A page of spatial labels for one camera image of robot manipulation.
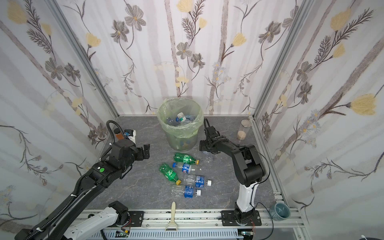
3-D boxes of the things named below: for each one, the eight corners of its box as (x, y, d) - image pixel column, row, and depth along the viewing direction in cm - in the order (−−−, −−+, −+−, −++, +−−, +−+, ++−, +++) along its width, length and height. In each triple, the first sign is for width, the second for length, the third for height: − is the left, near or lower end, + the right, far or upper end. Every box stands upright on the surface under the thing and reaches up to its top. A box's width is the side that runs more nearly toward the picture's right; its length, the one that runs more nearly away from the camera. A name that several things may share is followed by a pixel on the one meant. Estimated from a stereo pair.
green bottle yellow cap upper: (173, 161, 95) (173, 158, 92) (175, 155, 98) (175, 152, 95) (198, 166, 93) (198, 163, 90) (199, 160, 96) (200, 156, 93)
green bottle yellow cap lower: (159, 170, 93) (157, 166, 88) (165, 165, 95) (163, 161, 90) (176, 188, 86) (175, 184, 81) (182, 182, 88) (182, 178, 84)
